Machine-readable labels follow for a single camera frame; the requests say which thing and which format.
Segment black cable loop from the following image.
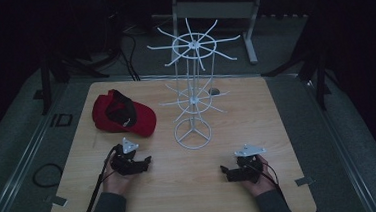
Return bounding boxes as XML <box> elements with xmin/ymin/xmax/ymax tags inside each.
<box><xmin>31</xmin><ymin>162</ymin><xmax>65</xmax><ymax>190</ymax></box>

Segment small metal bracket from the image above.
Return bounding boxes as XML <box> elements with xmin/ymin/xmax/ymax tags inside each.
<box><xmin>43</xmin><ymin>194</ymin><xmax>69</xmax><ymax>208</ymax></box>
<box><xmin>294</xmin><ymin>175</ymin><xmax>316</xmax><ymax>187</ymax></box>

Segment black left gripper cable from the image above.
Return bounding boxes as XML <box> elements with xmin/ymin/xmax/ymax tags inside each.
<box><xmin>67</xmin><ymin>144</ymin><xmax>124</xmax><ymax>212</ymax></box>

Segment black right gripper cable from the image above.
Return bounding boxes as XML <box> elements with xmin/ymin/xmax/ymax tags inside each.
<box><xmin>245</xmin><ymin>161</ymin><xmax>281</xmax><ymax>188</ymax></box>

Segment grey metal table frame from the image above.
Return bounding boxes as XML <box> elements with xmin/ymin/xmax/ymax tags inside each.
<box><xmin>168</xmin><ymin>0</ymin><xmax>270</xmax><ymax>71</ymax></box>

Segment person's left hand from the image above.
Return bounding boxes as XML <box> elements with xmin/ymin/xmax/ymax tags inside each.
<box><xmin>99</xmin><ymin>155</ymin><xmax>137</xmax><ymax>197</ymax></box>

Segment person's right hand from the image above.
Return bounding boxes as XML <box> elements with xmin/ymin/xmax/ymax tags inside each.
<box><xmin>239</xmin><ymin>153</ymin><xmax>279</xmax><ymax>198</ymax></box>

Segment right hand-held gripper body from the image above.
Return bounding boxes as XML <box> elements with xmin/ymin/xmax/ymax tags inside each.
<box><xmin>229</xmin><ymin>142</ymin><xmax>270</xmax><ymax>186</ymax></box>

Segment aluminium floor rail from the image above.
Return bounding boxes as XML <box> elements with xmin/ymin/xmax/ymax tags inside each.
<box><xmin>0</xmin><ymin>83</ymin><xmax>81</xmax><ymax>212</ymax></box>
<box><xmin>298</xmin><ymin>67</ymin><xmax>376</xmax><ymax>212</ymax></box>

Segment red baseball cap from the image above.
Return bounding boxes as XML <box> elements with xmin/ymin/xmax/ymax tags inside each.
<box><xmin>90</xmin><ymin>85</ymin><xmax>159</xmax><ymax>142</ymax></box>

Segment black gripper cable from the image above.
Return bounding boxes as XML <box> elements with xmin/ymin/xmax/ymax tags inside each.
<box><xmin>67</xmin><ymin>144</ymin><xmax>124</xmax><ymax>212</ymax></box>
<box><xmin>245</xmin><ymin>161</ymin><xmax>281</xmax><ymax>188</ymax></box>

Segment black tripod stand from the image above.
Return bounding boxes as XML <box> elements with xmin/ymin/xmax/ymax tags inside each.
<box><xmin>34</xmin><ymin>40</ymin><xmax>113</xmax><ymax>116</ymax></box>
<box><xmin>257</xmin><ymin>15</ymin><xmax>335</xmax><ymax>116</ymax></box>

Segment black floor cables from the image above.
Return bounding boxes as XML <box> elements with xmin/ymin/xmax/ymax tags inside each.
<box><xmin>114</xmin><ymin>8</ymin><xmax>142</xmax><ymax>84</ymax></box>

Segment white wire rack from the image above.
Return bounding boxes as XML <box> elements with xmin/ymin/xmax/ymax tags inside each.
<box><xmin>144</xmin><ymin>13</ymin><xmax>249</xmax><ymax>153</ymax></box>

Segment black square frame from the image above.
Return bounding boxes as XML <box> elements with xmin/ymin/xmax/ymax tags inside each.
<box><xmin>48</xmin><ymin>112</ymin><xmax>75</xmax><ymax>130</ymax></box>

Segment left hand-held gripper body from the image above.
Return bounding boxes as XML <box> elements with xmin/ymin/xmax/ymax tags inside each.
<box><xmin>108</xmin><ymin>135</ymin><xmax>150</xmax><ymax>178</ymax></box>

